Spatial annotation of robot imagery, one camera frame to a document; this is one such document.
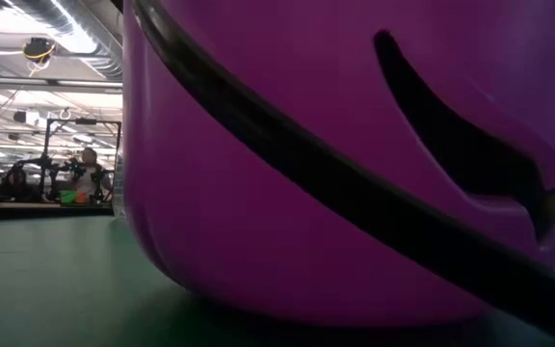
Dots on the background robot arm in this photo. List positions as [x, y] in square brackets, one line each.
[98, 188]
[74, 168]

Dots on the purple plastic bucket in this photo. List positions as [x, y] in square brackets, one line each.
[258, 168]

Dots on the person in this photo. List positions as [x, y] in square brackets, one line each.
[87, 177]
[15, 187]

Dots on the orange container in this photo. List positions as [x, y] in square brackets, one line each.
[81, 198]

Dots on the green container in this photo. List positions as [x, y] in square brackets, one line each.
[68, 196]

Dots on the white ceiling box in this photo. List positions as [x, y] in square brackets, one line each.
[27, 117]

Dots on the silver ceiling duct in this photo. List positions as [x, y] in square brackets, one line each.
[104, 58]

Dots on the black background station frame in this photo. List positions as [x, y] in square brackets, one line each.
[46, 140]

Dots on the black aluminium table frame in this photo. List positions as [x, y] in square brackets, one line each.
[41, 212]

